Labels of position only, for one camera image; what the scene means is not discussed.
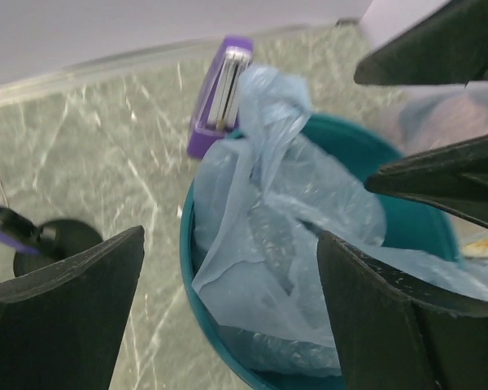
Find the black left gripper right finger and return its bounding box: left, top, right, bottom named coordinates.
left=317, top=232, right=488, bottom=389

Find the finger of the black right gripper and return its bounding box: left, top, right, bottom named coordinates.
left=365, top=134, right=488, bottom=229
left=354, top=0, right=488, bottom=85

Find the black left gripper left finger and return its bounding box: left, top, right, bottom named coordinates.
left=0, top=226, right=145, bottom=389

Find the teal plastic trash bin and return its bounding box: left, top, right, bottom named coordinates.
left=180, top=114, right=460, bottom=390

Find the light blue trash bag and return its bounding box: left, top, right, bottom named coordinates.
left=192, top=65, right=488, bottom=378

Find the clear bag with trash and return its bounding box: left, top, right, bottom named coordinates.
left=390, top=79, right=488, bottom=261

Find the black purple-mic stand base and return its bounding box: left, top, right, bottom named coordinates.
left=13, top=219, right=103, bottom=277

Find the purple microphone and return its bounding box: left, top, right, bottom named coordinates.
left=0, top=206, right=39, bottom=254

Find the purple metronome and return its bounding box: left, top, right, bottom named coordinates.
left=186, top=36, right=254, bottom=159

